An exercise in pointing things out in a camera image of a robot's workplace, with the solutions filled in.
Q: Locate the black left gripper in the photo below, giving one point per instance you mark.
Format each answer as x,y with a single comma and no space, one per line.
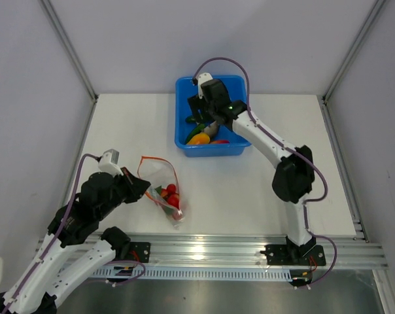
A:
137,186

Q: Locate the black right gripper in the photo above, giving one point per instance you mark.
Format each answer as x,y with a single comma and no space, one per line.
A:
196,104

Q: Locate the green cucumber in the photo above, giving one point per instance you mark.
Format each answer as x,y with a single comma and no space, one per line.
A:
190,120

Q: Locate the grey toy fish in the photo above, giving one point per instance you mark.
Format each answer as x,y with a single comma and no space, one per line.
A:
211,129

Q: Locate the clear orange zip top bag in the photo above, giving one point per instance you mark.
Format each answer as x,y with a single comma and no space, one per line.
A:
161,172

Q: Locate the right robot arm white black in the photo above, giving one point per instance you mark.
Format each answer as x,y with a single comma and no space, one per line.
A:
294,176

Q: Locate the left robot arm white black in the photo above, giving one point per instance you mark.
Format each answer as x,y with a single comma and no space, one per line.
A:
47,283

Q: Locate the small green chili pepper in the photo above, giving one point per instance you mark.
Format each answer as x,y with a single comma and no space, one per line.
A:
198,129

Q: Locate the yellow orange bell pepper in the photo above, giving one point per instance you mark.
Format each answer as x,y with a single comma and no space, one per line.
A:
199,139

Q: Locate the red chili pepper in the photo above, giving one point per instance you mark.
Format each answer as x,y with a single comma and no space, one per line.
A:
219,142

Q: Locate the blue plastic bin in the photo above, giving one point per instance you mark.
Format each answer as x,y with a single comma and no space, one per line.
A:
183,90

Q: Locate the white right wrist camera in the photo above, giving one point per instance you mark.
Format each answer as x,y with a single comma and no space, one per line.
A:
200,80

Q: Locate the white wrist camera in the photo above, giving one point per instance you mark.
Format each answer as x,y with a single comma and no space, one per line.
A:
200,80
108,163

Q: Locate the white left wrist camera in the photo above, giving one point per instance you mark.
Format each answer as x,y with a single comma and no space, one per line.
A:
108,163

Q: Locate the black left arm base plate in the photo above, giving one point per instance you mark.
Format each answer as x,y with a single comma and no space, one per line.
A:
139,251

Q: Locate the aluminium mounting rail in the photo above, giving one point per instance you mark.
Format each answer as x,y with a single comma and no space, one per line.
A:
226,251

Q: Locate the slotted white cable duct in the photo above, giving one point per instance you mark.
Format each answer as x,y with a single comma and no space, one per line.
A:
187,273

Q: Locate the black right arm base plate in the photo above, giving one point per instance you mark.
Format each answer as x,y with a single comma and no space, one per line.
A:
289,255

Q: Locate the left aluminium frame post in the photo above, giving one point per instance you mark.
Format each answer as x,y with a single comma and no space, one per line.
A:
65,41

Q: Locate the aluminium frame post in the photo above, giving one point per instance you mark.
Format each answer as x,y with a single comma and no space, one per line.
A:
355,47
65,41

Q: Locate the right aluminium frame post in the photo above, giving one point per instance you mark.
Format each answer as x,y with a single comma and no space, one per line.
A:
355,47

